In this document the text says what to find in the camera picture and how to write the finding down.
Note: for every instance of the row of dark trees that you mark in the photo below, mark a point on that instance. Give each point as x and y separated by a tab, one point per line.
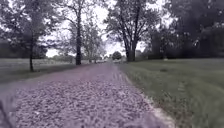
200	40

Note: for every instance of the large forked dark tree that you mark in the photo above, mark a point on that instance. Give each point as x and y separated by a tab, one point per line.
130	53

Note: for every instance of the thin-trunked leafy tree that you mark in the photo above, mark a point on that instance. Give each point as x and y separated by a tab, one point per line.
31	61

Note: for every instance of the small round dark tree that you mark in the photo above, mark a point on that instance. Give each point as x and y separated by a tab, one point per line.
116	55

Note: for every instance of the dark tree line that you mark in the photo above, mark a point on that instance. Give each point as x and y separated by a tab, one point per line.
13	51

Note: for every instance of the leaf-strewn grey asphalt path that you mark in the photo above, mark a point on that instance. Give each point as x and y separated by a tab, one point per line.
86	96

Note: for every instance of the wide green grass verge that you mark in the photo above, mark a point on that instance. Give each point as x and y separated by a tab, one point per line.
186	86

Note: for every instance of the grass field with dark edge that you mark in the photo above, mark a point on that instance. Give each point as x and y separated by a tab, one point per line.
16	71

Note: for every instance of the tall tree with dark trunk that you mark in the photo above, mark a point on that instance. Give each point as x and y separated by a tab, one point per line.
78	50

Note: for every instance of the small sparse leafy tree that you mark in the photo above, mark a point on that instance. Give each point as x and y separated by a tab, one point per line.
91	46

